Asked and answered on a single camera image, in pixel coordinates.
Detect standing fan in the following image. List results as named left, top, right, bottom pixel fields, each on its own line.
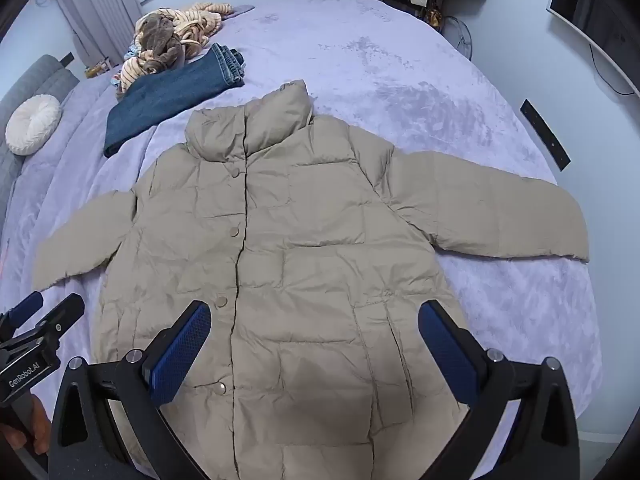
left=442, top=16, right=475, bottom=63

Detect beige striped garment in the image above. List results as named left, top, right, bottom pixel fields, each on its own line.
left=116, top=2, right=235, bottom=92

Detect person's left hand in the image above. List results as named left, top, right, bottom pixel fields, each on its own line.
left=0, top=394, right=53, bottom=456

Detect grey pleated curtain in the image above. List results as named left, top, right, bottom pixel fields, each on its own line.
left=47, top=0, right=151, bottom=68

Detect round cream pillow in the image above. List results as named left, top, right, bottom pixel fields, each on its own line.
left=5, top=95, right=62, bottom=157

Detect beige puffer jacket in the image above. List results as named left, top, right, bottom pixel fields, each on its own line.
left=34, top=79, right=591, bottom=480

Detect wall mounted television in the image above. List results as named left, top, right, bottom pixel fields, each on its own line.
left=547, top=0, right=640, bottom=96

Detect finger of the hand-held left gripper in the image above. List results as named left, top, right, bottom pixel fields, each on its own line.
left=0, top=291, right=45, bottom=333
left=15, top=293, right=86, bottom=356

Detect black television cable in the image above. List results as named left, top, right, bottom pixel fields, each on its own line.
left=590, top=44, right=637, bottom=96

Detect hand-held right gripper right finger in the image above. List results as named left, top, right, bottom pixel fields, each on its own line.
left=417, top=300, right=581, bottom=480

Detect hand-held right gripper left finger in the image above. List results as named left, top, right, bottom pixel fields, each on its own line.
left=50, top=300, right=213, bottom=480

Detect black wall strip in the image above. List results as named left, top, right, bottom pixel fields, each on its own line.
left=520, top=99, right=572, bottom=171

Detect grey quilted headboard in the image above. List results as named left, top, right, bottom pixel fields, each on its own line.
left=0, top=54, right=81, bottom=211

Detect brown plush garment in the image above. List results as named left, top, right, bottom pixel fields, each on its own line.
left=135, top=10, right=186, bottom=73

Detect folded blue jeans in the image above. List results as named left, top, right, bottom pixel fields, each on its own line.
left=103, top=42, right=247, bottom=158

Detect lilac plush blanket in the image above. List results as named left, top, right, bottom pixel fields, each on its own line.
left=0, top=0, right=603, bottom=433

